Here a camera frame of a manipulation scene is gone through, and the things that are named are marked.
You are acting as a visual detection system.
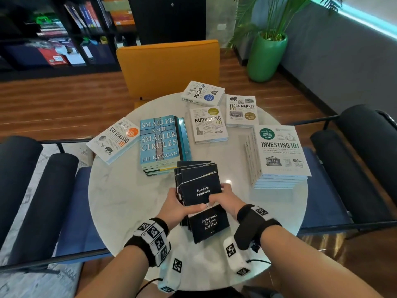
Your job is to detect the person's left hand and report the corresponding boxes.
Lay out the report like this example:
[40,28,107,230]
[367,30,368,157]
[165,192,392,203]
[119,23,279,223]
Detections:
[156,187,207,231]

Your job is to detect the person's right hand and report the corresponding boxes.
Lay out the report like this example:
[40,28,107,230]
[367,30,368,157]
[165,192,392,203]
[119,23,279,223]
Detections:
[208,183,247,219]

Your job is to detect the thin black book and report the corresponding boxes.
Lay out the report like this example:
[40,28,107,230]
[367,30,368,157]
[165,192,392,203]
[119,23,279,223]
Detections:
[179,172,230,245]

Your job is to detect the group of small black books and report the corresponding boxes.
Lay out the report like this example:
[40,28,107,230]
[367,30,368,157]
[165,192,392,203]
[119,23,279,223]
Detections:
[173,160,230,245]

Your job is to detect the white book with green circle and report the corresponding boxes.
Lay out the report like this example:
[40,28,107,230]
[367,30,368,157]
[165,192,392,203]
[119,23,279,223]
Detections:
[253,125,312,179]

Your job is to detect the teal hardcover book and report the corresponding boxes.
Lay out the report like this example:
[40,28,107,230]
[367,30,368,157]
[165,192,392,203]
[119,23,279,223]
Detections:
[146,117,192,177]

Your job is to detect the light blue paperback book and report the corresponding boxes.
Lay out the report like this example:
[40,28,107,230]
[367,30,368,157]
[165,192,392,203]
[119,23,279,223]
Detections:
[139,114,180,166]

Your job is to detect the white book with grey bars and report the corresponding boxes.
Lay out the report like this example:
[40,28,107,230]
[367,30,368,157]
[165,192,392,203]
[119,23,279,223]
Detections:
[189,106,229,144]

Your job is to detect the white book with gold circle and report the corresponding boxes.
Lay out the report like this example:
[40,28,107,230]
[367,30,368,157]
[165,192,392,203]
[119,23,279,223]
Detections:
[225,94,260,129]

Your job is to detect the white book with body sketches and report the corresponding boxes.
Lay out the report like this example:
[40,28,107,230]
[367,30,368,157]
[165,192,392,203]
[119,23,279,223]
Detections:
[181,80,226,107]

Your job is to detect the person's right forearm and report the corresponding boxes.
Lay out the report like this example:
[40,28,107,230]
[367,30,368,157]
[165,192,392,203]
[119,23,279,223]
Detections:
[260,226,384,298]

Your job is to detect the row of shelved books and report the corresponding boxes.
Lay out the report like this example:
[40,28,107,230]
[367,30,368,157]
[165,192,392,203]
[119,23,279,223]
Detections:
[64,1,101,30]

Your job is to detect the black marker-tagged wristband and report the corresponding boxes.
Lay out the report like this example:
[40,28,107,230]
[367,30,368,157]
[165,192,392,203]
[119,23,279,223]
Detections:
[234,204,282,252]
[124,217,172,267]

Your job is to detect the white marble table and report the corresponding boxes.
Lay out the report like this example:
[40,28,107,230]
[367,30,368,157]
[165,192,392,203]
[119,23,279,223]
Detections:
[88,91,309,291]

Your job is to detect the black roll-cushion lounge chair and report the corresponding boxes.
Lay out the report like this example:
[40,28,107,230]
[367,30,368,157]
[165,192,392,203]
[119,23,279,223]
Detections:
[0,135,112,274]
[287,104,397,238]

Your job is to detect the orange upholstered chair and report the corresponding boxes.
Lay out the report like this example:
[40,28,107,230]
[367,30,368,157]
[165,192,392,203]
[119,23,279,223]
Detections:
[116,39,220,109]

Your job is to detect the green plant pot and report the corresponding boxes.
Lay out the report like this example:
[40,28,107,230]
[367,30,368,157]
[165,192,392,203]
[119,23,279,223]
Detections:
[246,32,288,83]

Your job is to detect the grey patterned rug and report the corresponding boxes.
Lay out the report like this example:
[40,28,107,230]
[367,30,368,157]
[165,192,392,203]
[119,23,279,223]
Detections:
[0,136,93,298]

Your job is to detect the black cabinet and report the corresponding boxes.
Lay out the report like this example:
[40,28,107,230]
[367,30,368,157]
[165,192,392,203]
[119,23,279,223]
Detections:
[127,0,207,46]

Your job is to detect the green palm plant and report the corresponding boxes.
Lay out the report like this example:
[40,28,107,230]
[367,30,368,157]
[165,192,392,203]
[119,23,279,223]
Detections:
[228,0,345,48]

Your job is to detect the red box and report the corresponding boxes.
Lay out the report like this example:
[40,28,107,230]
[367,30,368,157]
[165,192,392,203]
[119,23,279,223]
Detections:
[38,48,69,66]

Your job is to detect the black bookshelf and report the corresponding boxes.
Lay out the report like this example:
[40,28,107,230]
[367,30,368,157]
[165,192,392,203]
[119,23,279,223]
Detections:
[0,0,137,81]

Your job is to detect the orange striped boxes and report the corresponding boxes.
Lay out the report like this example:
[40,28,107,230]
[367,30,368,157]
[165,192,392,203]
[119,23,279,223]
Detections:
[102,0,136,26]

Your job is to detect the white marker-tagged wrist camera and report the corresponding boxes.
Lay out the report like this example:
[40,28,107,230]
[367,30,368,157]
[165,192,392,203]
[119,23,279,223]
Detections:
[158,254,184,294]
[223,235,252,276]

